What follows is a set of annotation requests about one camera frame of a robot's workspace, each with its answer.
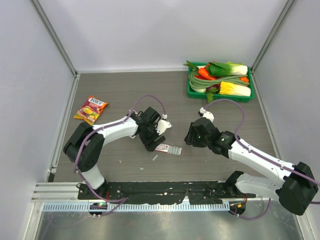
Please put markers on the green long beans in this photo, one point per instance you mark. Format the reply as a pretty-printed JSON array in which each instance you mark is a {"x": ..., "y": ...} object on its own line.
[{"x": 201, "y": 85}]

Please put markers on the candy snack bag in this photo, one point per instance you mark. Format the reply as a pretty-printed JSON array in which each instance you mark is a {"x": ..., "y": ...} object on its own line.
[{"x": 91, "y": 110}]

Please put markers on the yellow white cabbage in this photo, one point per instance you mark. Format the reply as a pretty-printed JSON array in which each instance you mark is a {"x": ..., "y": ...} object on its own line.
[{"x": 232, "y": 89}]

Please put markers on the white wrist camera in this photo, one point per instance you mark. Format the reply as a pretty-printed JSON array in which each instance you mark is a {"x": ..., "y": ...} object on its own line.
[
  {"x": 163, "y": 124},
  {"x": 206, "y": 114}
]

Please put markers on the green plastic tray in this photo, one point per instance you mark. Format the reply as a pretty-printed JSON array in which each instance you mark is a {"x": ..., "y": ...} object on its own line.
[{"x": 215, "y": 89}]

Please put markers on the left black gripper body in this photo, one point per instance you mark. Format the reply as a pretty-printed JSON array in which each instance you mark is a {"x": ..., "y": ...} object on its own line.
[{"x": 151, "y": 134}]

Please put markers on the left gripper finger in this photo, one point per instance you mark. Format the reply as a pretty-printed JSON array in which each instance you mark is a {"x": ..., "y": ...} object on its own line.
[
  {"x": 159, "y": 140},
  {"x": 149, "y": 145}
]

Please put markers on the white green bok choy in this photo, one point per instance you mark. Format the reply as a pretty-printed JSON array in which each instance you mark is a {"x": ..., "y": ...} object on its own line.
[{"x": 219, "y": 69}]

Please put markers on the orange carrot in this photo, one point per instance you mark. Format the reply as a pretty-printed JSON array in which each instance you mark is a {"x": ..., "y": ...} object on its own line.
[{"x": 205, "y": 74}]

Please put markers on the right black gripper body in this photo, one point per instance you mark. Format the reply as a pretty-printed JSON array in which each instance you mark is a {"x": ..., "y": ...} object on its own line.
[{"x": 202, "y": 141}]

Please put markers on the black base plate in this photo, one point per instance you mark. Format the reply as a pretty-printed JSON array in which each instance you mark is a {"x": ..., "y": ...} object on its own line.
[{"x": 170, "y": 192}]

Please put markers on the green leafy herb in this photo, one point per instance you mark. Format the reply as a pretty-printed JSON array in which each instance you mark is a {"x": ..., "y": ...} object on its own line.
[{"x": 210, "y": 97}]

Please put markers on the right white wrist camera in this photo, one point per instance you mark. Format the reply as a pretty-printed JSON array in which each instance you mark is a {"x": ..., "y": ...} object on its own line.
[{"x": 206, "y": 114}]

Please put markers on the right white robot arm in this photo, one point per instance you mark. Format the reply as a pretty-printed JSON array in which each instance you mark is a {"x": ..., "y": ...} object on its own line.
[{"x": 293, "y": 185}]

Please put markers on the white slotted cable duct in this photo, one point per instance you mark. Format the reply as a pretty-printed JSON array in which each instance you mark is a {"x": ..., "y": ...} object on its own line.
[{"x": 185, "y": 206}]

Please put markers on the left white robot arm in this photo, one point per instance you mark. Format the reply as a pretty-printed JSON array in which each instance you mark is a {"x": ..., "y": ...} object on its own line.
[{"x": 84, "y": 146}]

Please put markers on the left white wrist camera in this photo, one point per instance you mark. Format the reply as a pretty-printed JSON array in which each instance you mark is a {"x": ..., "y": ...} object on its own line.
[{"x": 163, "y": 124}]

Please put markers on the red white staple box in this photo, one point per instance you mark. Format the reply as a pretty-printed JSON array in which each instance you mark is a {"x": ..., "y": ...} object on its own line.
[{"x": 170, "y": 149}]

